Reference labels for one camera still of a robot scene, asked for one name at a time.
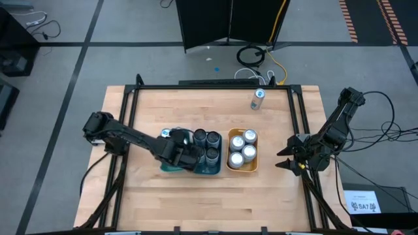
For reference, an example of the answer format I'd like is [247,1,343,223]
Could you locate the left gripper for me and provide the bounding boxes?
[155,129,201,172]

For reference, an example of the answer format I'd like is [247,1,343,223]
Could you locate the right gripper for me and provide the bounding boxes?
[274,133,317,177]

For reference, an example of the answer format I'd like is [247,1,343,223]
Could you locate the teal green plastic bin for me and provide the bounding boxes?
[159,127,195,174]

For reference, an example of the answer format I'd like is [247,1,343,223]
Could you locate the Spindrift lemon sparkling water can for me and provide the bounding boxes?
[242,129,259,145]
[227,151,245,170]
[229,135,246,153]
[240,144,258,163]

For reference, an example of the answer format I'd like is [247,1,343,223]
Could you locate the yellow plastic bin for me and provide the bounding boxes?
[225,127,260,173]

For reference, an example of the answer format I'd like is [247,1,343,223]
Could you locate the dark blue plastic bin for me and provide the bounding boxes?
[189,129,223,176]

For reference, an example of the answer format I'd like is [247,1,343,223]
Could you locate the white SA7 sign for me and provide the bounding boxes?
[344,190,382,215]

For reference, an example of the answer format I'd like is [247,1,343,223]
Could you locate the black cabinet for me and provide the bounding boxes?
[341,182,418,231]

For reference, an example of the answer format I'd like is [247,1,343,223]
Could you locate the black folding room divider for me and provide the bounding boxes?
[175,0,291,53]

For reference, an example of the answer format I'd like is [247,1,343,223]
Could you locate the black orange-striped floor mat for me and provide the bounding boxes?
[338,0,418,46]

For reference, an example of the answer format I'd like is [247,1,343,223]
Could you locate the black case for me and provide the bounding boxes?
[0,80,20,131]

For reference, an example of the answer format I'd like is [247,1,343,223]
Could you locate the black desk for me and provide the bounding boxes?
[0,6,40,78]

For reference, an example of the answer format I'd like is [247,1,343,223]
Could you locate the black metal table frame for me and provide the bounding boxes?
[78,74,353,231]

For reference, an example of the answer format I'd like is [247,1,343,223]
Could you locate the coiled black cable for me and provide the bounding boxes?
[236,44,266,69]

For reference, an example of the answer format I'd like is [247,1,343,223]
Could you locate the black cable bundle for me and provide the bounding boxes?
[332,91,418,213]

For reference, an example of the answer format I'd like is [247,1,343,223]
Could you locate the yellow cable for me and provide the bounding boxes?
[266,0,288,86]

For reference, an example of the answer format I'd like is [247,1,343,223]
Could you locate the black floor cable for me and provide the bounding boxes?
[25,19,62,42]

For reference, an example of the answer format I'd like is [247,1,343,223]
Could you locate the white floor cable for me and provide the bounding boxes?
[11,10,48,27]

